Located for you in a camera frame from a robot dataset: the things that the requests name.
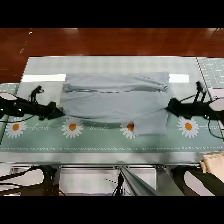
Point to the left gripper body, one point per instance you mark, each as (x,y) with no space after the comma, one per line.
(51,111)

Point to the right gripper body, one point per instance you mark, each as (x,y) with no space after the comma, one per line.
(176,108)

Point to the pale grey-blue shirt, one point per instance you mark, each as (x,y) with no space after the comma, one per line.
(113,103)

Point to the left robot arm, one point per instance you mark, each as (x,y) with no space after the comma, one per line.
(16,106)

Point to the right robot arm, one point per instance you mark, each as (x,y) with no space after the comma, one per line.
(203,108)

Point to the beige garment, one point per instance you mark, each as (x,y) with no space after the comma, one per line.
(213,165)

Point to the silver frame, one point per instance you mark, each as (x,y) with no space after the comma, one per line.
(140,181)

